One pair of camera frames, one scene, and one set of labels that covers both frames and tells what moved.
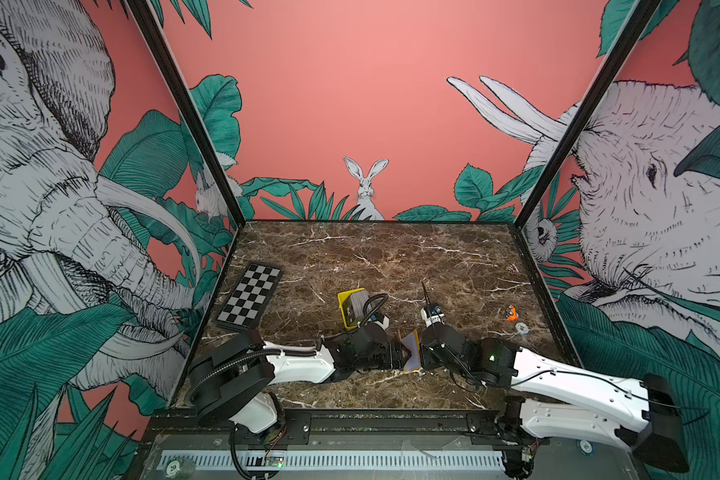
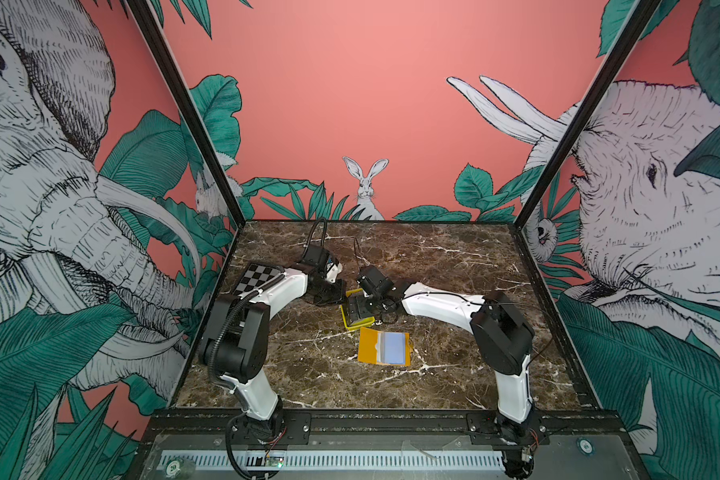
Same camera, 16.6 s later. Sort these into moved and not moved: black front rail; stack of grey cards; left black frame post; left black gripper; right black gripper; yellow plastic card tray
Moved: right black gripper; left black gripper
Not moved: black front rail; yellow plastic card tray; stack of grey cards; left black frame post
